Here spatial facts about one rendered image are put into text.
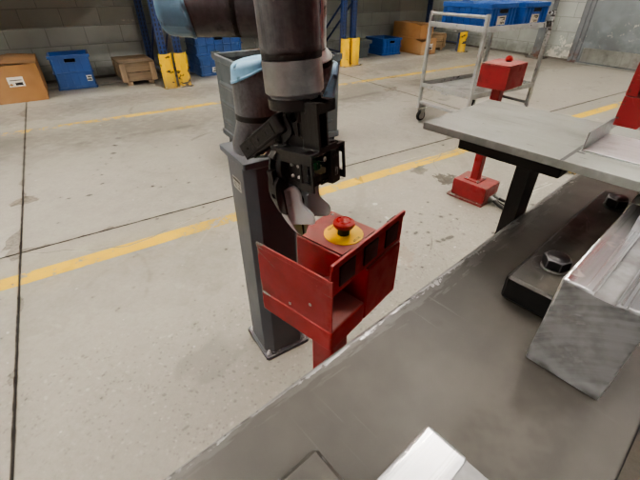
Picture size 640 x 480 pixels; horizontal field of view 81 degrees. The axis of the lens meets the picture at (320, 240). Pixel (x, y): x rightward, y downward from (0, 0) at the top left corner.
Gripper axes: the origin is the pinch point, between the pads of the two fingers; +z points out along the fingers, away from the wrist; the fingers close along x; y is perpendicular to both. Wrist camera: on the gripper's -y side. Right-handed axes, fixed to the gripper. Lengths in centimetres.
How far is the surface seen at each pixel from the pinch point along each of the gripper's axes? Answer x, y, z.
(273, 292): -4.9, -2.8, 11.9
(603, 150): 14.6, 34.9, -13.6
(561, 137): 17.1, 30.2, -13.8
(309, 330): -5.0, 5.0, 15.9
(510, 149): 10.1, 26.5, -13.8
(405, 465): -27.5, 33.7, -10.6
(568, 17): 797, -116, 11
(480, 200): 184, -27, 78
